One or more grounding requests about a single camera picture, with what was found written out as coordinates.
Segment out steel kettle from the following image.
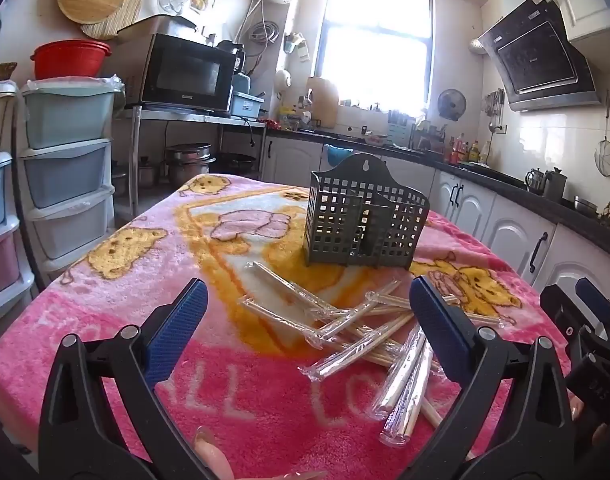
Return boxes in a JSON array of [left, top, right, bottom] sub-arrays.
[[542, 167, 568, 203]]

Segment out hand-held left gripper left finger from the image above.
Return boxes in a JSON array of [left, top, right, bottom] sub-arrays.
[[37, 278, 209, 480]]

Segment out blue plastic dish box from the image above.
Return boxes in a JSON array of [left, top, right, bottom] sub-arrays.
[[230, 91, 266, 117]]

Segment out coiled hose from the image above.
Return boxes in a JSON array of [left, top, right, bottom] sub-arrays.
[[250, 20, 281, 43]]

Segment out blue hanging bin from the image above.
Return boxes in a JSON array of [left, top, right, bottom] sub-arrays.
[[325, 144, 353, 166]]

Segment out black range hood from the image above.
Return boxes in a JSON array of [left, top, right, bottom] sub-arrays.
[[478, 0, 601, 112]]

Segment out black kitchen countertop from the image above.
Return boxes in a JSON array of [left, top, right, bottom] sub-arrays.
[[262, 127, 610, 251]]

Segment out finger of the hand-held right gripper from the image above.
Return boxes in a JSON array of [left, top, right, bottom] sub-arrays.
[[574, 277, 610, 333], [539, 284, 586, 361]]

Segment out black microwave oven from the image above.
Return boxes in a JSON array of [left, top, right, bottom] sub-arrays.
[[140, 33, 238, 113]]

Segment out black spice rack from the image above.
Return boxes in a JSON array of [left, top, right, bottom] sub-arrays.
[[410, 120, 446, 153]]

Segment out black wok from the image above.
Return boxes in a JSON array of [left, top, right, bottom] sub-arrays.
[[217, 154, 258, 176]]

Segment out stacked steel pots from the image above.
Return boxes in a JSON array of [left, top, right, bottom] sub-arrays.
[[164, 144, 217, 186]]

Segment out black blender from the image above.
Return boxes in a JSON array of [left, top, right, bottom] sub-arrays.
[[217, 40, 246, 76]]

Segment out steel shelf rack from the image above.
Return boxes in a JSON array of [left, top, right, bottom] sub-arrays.
[[112, 107, 268, 216]]

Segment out row of hanging kitchen utensils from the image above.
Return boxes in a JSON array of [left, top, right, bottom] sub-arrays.
[[592, 80, 610, 178]]

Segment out wooden cutting board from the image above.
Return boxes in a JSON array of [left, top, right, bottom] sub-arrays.
[[306, 77, 340, 129]]

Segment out small wall fan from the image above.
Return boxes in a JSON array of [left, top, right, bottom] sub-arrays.
[[437, 89, 467, 122]]

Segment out person's left hand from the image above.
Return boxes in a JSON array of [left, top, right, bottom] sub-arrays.
[[192, 426, 237, 480]]

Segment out metal basin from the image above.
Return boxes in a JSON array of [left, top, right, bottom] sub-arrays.
[[117, 14, 201, 43]]

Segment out glass coffee press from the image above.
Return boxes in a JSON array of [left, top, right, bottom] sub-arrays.
[[525, 167, 546, 195]]

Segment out kitchen window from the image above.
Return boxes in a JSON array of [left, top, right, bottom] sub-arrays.
[[312, 0, 433, 116]]

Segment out grey plastic utensil basket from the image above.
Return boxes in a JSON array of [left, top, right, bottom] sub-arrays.
[[304, 152, 431, 271]]

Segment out round bamboo mat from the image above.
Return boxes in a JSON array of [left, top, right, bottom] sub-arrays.
[[80, 0, 144, 41]]

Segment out pink printed blanket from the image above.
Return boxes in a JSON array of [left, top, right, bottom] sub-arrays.
[[0, 174, 586, 480]]

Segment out teal plastic drawer tower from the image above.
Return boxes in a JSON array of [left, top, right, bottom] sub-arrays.
[[17, 77, 126, 281]]

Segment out red plastic basin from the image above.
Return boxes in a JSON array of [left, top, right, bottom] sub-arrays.
[[30, 40, 112, 81]]

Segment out row of condiment bottles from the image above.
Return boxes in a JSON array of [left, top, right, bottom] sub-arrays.
[[447, 132, 491, 165]]

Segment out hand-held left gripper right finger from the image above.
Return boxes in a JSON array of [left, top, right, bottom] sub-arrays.
[[409, 276, 577, 480]]

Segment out pile of chopsticks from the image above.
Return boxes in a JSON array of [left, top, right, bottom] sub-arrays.
[[237, 260, 503, 448]]

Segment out white base cabinets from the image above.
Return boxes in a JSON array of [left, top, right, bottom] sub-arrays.
[[260, 135, 610, 311]]

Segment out teal knife holder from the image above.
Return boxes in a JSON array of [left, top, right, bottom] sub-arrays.
[[387, 110, 411, 143]]

